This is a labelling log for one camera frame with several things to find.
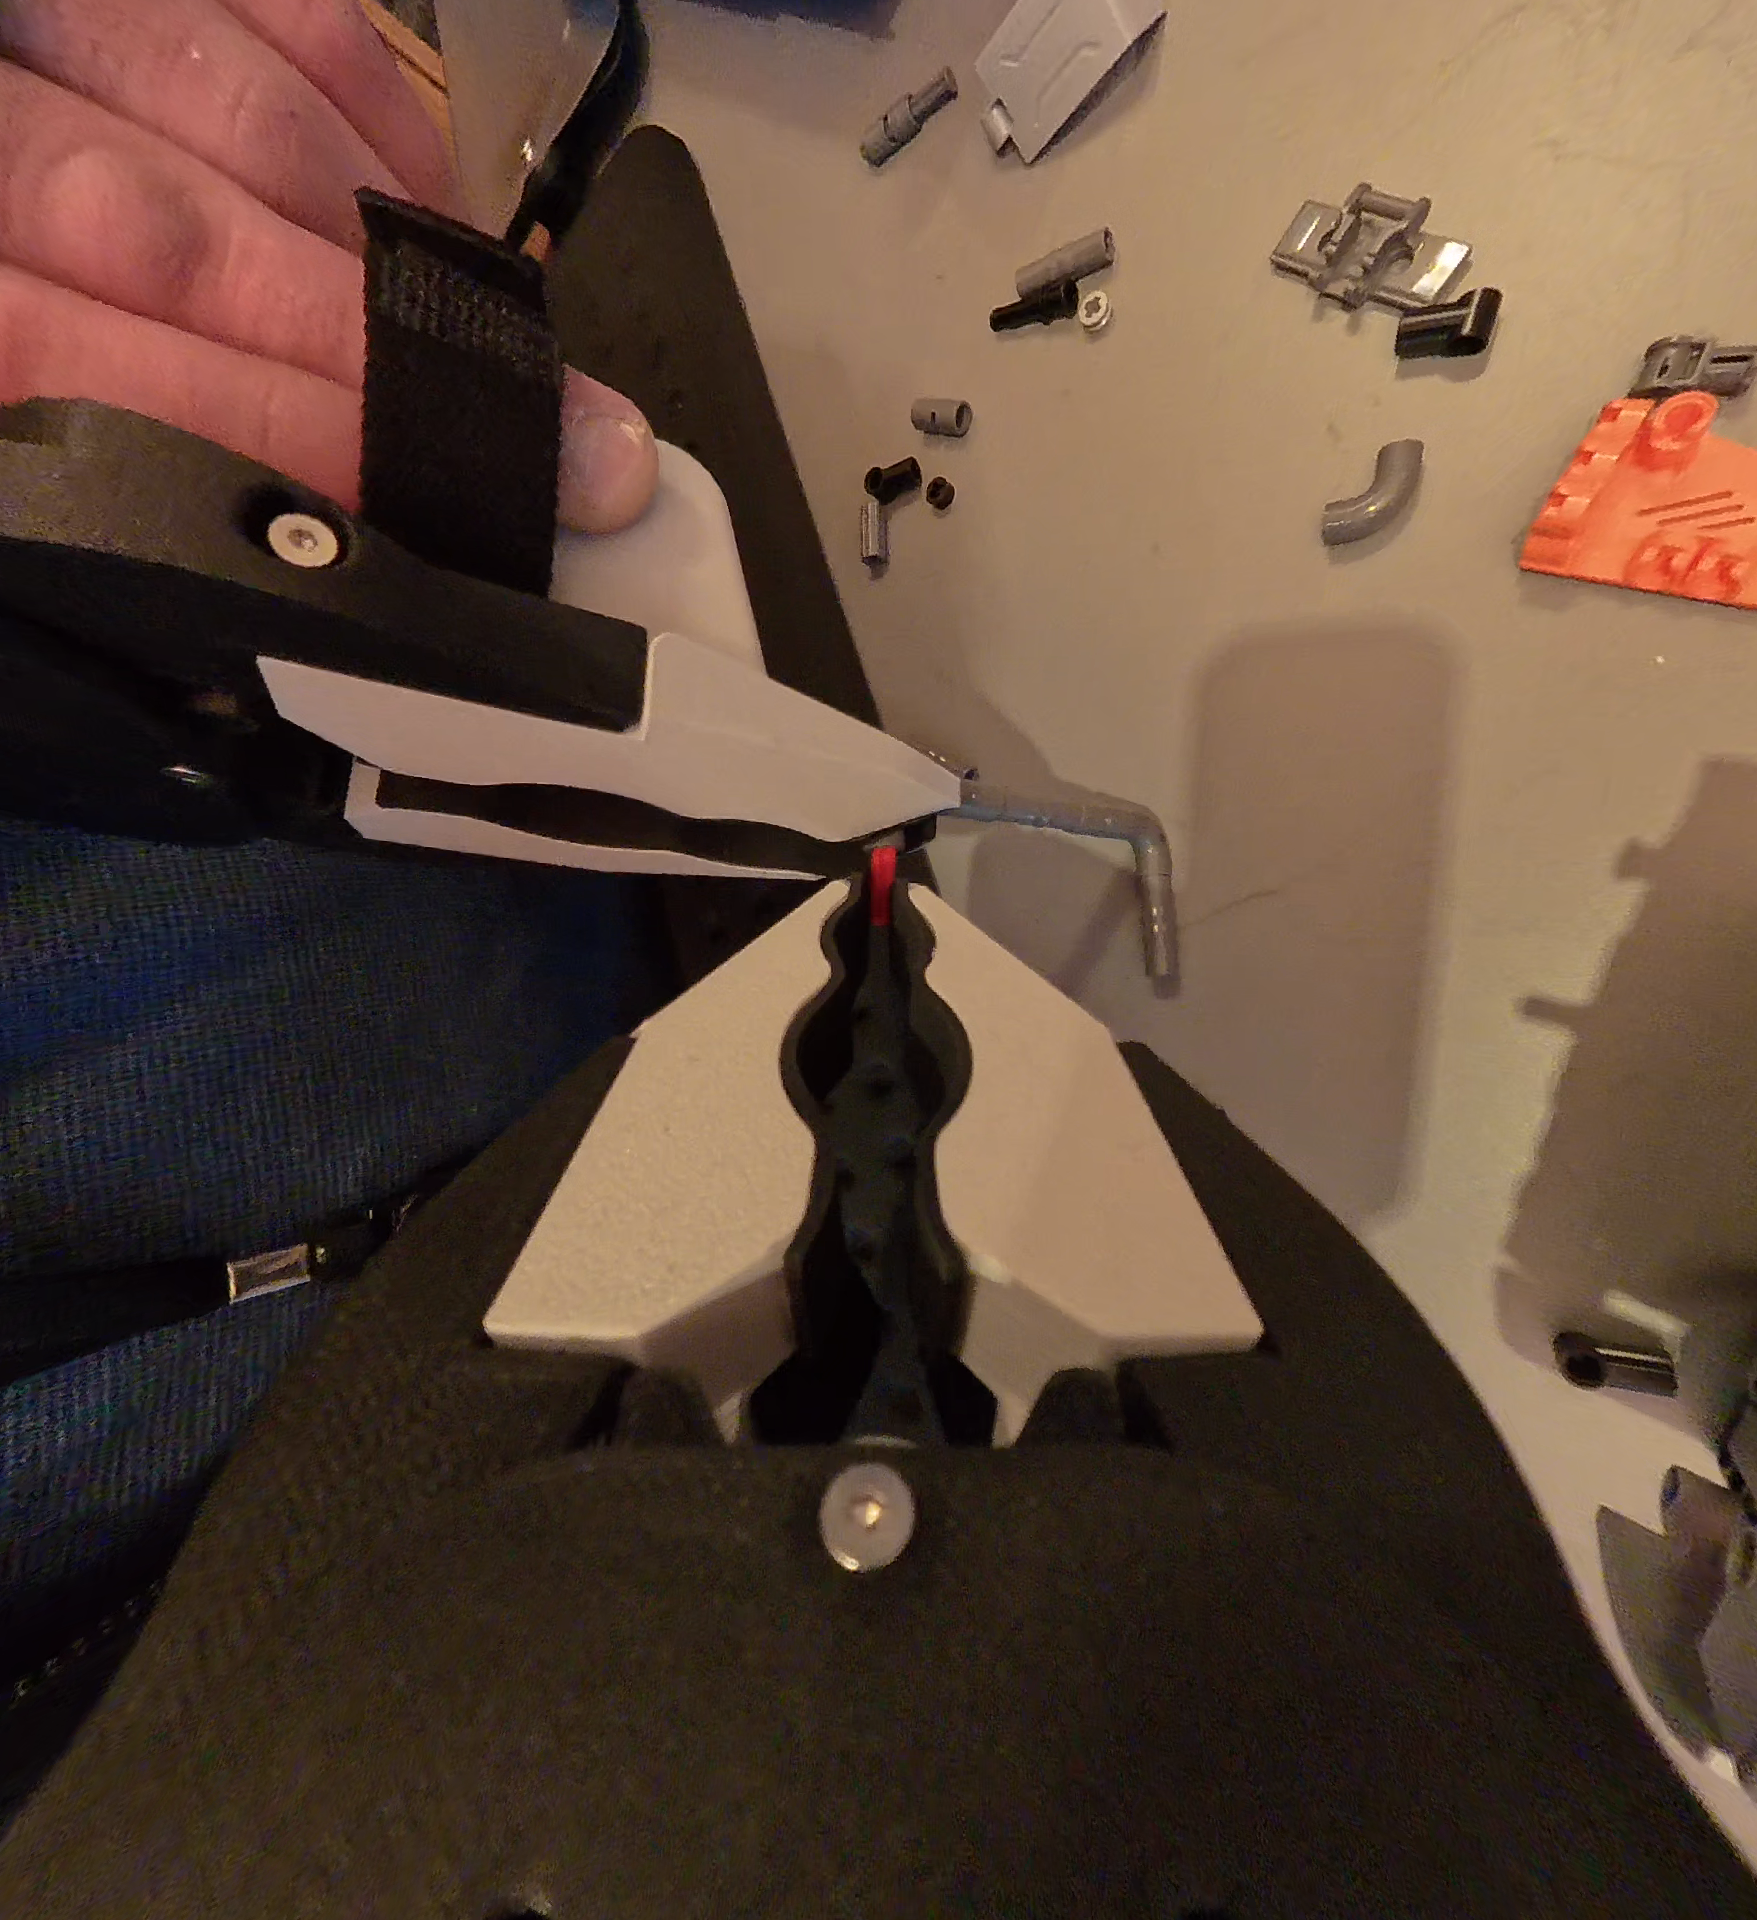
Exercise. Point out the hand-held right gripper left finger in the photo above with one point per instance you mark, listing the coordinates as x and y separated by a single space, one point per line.
655 1200

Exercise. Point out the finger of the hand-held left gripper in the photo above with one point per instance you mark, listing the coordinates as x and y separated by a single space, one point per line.
758 750
579 841

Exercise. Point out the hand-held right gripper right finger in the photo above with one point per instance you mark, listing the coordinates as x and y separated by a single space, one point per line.
1094 1200

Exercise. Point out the red grey pin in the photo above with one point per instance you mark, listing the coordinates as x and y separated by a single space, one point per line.
885 887

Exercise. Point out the dark grey axle pin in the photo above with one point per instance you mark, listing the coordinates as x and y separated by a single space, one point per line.
1043 805

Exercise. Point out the dark grey elbow connector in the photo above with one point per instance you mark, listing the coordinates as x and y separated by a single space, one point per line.
1154 887

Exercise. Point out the cluster of small grey connectors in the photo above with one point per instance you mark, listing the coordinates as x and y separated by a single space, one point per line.
1053 277

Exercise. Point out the grey elbow connector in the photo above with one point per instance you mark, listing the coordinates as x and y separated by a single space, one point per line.
1373 497

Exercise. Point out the person's left hand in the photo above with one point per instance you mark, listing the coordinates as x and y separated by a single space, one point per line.
129 210

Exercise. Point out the white printed cloth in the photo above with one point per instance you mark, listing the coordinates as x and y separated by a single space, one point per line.
519 91

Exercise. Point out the grey white toy robot model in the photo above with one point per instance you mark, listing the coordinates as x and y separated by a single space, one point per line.
1749 1501

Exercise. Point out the dark grey connector plate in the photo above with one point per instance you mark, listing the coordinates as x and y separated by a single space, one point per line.
1353 246

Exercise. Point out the black short connector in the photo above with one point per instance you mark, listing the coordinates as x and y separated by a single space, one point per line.
1450 323

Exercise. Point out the orange panel piece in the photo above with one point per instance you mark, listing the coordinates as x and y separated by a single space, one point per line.
1659 517

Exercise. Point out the small dark grey piece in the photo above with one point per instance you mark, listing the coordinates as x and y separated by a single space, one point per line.
1703 366

